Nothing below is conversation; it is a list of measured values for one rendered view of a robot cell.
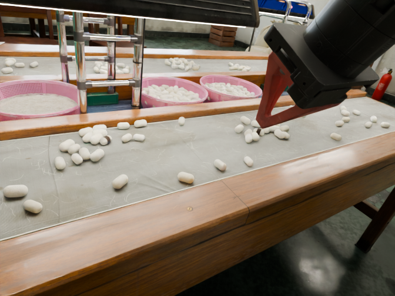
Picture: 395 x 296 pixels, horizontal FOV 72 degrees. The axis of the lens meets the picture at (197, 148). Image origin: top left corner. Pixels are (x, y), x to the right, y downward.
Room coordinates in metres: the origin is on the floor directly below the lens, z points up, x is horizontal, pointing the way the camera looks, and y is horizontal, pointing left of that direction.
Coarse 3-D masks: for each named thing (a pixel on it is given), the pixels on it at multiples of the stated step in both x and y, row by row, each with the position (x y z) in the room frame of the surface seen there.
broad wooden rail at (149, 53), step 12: (0, 48) 1.08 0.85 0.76; (12, 48) 1.11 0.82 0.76; (24, 48) 1.14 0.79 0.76; (36, 48) 1.17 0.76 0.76; (48, 48) 1.20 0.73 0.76; (72, 48) 1.27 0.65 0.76; (96, 48) 1.35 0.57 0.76; (120, 48) 1.44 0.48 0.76; (132, 48) 1.48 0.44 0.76; (144, 48) 1.53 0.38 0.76
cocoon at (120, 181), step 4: (120, 176) 0.43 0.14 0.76; (124, 176) 0.43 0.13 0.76; (116, 180) 0.41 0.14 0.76; (120, 180) 0.42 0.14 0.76; (124, 180) 0.42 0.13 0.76; (112, 184) 0.41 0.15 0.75; (116, 184) 0.41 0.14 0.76; (120, 184) 0.41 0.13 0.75; (124, 184) 0.42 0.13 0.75; (116, 188) 0.41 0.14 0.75
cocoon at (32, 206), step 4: (28, 200) 0.33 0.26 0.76; (32, 200) 0.33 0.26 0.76; (24, 204) 0.32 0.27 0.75; (28, 204) 0.32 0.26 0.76; (32, 204) 0.32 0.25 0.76; (36, 204) 0.32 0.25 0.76; (40, 204) 0.32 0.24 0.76; (24, 208) 0.32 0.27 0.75; (28, 208) 0.31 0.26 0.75; (32, 208) 0.31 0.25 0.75; (36, 208) 0.32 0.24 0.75; (40, 208) 0.32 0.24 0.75; (32, 212) 0.31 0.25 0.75; (36, 212) 0.31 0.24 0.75
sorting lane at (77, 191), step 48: (0, 144) 0.49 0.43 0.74; (48, 144) 0.52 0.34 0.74; (96, 144) 0.56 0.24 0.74; (144, 144) 0.60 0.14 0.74; (192, 144) 0.64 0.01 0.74; (240, 144) 0.69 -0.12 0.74; (288, 144) 0.75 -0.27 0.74; (336, 144) 0.81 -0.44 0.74; (0, 192) 0.35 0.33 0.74; (48, 192) 0.37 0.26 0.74; (96, 192) 0.39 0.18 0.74; (144, 192) 0.42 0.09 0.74; (0, 240) 0.25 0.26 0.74
